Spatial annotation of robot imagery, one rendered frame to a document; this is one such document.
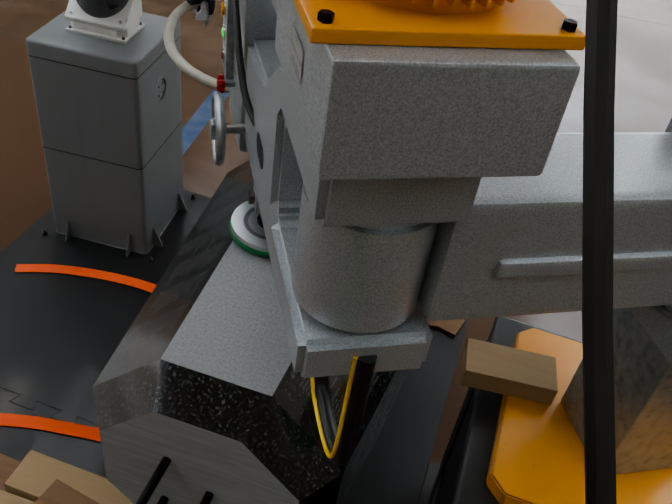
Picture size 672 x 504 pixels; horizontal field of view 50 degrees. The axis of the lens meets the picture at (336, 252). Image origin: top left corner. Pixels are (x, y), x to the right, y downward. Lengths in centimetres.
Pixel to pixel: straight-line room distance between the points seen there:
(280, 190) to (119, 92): 151
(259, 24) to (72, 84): 136
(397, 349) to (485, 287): 15
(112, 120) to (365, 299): 186
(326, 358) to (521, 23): 52
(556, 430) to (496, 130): 99
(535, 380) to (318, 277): 78
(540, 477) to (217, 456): 65
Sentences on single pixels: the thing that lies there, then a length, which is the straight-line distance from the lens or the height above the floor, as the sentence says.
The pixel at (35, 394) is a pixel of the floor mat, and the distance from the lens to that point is 257.
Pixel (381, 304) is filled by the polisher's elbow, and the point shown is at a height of 131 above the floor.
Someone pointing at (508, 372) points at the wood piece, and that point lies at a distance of 163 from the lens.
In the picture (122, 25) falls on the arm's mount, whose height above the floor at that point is 91.
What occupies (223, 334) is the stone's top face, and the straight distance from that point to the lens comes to 157.
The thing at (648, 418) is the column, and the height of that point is 97.
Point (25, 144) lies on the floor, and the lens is 375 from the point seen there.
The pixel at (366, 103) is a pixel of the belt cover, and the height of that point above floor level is 166.
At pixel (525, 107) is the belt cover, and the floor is 166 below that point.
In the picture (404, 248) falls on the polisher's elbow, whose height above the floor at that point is 141.
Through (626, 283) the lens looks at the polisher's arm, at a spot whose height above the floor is 132.
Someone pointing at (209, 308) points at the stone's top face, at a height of 83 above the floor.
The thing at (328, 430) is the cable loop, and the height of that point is 93.
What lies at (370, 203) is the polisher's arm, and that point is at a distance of 85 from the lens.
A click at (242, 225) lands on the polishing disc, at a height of 86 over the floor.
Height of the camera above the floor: 198
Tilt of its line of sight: 40 degrees down
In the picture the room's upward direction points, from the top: 9 degrees clockwise
